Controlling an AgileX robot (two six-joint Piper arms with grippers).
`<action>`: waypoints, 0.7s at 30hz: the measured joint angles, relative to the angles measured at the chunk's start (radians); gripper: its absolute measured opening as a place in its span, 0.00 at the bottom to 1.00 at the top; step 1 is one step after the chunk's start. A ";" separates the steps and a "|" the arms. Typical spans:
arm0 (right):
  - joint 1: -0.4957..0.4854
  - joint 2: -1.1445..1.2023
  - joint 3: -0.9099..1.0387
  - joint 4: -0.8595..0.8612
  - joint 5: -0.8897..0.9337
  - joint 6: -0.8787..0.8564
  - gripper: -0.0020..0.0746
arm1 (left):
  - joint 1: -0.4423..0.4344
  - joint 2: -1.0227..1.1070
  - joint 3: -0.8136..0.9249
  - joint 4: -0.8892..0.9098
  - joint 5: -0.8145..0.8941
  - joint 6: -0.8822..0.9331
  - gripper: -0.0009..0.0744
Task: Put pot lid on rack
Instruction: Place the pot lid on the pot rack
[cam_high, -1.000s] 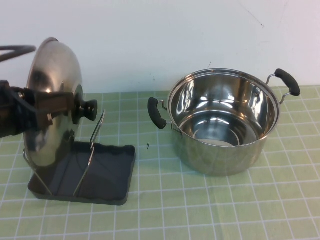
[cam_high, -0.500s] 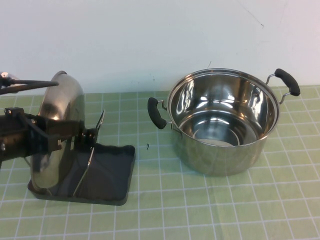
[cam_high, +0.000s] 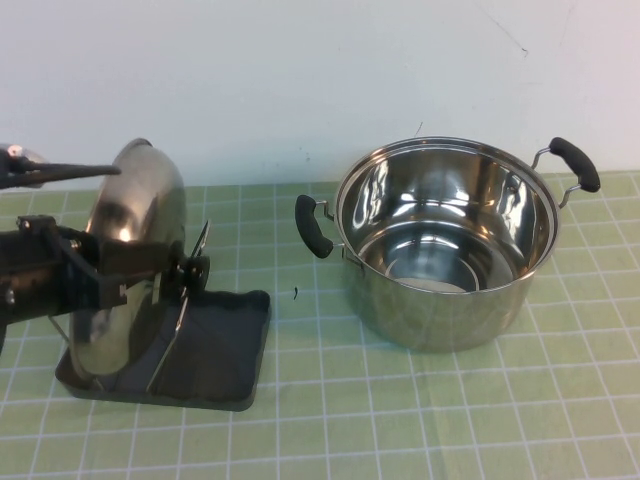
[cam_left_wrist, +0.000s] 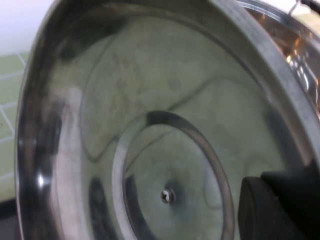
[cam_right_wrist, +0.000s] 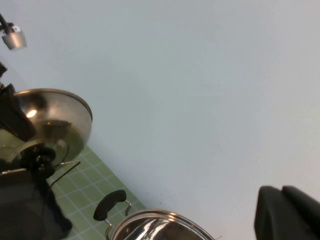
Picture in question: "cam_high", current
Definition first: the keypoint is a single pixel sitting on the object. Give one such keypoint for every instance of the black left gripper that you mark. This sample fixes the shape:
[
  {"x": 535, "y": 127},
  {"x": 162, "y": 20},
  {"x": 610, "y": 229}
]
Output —
[{"x": 130, "y": 272}]

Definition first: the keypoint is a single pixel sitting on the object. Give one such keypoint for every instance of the steel pot lid black knob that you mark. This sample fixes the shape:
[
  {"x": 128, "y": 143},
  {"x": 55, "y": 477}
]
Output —
[{"x": 150, "y": 200}]

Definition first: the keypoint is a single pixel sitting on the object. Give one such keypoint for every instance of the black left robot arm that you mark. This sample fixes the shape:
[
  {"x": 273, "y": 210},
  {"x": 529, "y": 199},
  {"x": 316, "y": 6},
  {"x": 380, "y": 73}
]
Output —
[{"x": 30, "y": 285}]

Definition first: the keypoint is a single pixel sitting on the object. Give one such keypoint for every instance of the small black speck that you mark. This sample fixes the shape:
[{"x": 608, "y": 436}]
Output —
[{"x": 296, "y": 294}]

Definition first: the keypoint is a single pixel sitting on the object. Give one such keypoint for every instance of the green checked tablecloth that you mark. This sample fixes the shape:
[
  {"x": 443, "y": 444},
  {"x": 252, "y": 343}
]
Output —
[{"x": 400, "y": 425}]

